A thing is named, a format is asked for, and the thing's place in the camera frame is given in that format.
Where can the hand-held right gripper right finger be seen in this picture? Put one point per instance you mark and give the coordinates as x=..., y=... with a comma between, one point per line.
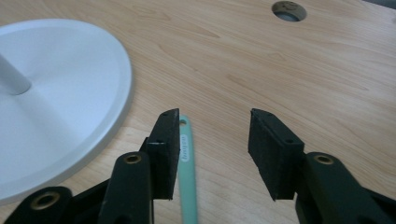
x=274, y=155

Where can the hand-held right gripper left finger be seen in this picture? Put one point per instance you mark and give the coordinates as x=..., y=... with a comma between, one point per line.
x=163, y=155

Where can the white round lamp base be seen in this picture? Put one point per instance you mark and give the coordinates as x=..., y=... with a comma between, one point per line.
x=56, y=102

